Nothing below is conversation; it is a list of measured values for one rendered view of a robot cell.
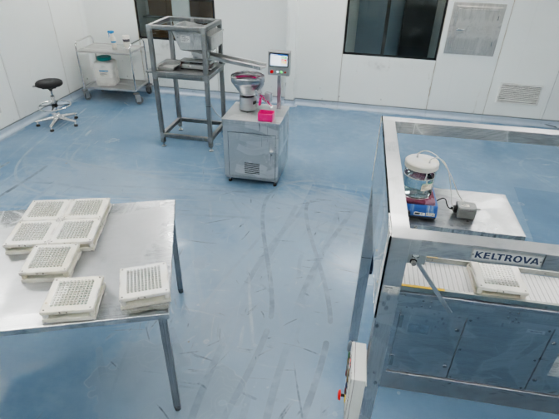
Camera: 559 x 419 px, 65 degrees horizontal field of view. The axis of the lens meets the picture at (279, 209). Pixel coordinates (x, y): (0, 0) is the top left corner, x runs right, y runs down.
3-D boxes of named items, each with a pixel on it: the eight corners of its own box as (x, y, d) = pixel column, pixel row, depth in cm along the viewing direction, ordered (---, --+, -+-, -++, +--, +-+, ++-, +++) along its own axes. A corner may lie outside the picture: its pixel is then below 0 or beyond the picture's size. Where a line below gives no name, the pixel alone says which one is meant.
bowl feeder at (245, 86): (227, 113, 473) (225, 78, 453) (236, 102, 503) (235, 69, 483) (272, 117, 465) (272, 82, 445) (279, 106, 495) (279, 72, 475)
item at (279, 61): (267, 110, 485) (267, 51, 451) (269, 106, 494) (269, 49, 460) (287, 111, 481) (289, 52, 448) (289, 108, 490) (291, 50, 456)
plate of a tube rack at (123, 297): (119, 303, 216) (118, 300, 215) (120, 271, 236) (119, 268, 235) (170, 294, 222) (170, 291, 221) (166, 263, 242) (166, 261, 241)
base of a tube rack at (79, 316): (42, 323, 211) (41, 319, 209) (57, 288, 231) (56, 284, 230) (96, 319, 214) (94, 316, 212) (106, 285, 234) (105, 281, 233)
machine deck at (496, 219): (384, 228, 207) (386, 221, 205) (382, 189, 239) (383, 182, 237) (523, 244, 199) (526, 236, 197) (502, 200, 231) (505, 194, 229)
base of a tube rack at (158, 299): (121, 310, 219) (120, 307, 218) (121, 278, 239) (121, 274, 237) (170, 301, 225) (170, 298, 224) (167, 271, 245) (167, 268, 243)
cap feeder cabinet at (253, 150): (224, 182, 501) (220, 118, 460) (238, 160, 548) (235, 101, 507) (278, 189, 492) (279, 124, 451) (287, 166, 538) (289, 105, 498)
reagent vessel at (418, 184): (400, 198, 205) (407, 162, 195) (398, 183, 218) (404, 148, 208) (433, 201, 203) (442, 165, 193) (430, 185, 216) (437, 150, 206)
